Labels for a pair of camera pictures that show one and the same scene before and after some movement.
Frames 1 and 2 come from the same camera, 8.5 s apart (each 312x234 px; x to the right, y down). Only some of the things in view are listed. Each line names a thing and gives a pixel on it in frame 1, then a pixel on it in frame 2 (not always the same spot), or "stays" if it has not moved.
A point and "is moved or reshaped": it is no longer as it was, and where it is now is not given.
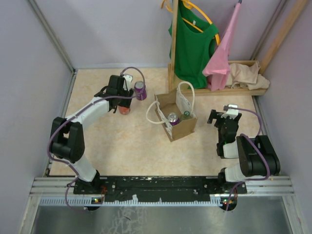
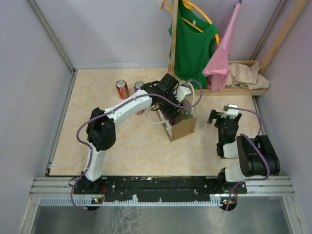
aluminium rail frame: [277, 185] stays
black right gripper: [217, 115] stays
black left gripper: [126, 103] -> [171, 112]
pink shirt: [217, 67] stays
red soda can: [124, 110] is moved or reshaped
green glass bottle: [186, 115] stays
